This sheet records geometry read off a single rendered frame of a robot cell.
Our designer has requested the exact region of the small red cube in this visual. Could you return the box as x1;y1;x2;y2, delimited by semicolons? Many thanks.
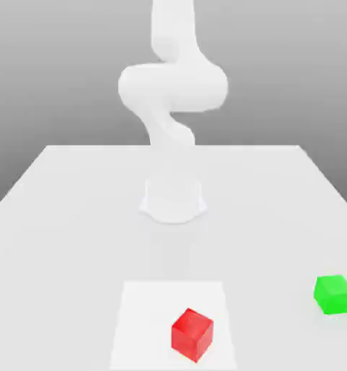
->
170;307;214;364

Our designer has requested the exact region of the small green cube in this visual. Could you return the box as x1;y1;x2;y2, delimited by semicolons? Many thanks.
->
313;274;347;316

